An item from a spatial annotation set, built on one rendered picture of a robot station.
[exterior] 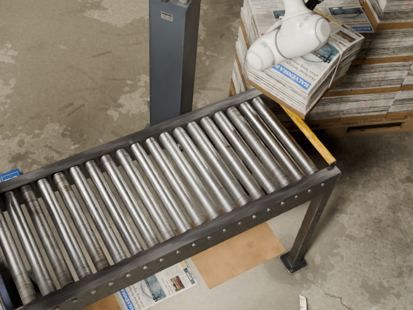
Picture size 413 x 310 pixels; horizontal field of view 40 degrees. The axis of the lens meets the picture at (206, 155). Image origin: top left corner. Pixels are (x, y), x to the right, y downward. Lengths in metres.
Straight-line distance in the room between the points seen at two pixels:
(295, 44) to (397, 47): 1.34
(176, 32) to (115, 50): 1.19
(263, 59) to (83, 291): 0.97
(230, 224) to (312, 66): 0.66
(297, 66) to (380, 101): 1.28
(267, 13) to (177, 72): 0.53
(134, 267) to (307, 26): 0.98
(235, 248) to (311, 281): 0.41
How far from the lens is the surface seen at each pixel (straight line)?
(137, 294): 2.84
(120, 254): 2.04
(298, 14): 1.82
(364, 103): 3.34
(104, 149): 2.29
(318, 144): 2.37
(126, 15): 4.12
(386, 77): 3.23
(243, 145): 2.32
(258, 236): 3.03
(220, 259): 2.93
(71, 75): 3.71
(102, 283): 2.00
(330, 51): 2.22
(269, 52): 1.88
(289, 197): 2.21
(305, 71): 2.16
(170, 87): 2.99
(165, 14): 2.69
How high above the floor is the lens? 2.61
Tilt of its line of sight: 53 degrees down
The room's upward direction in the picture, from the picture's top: 7 degrees clockwise
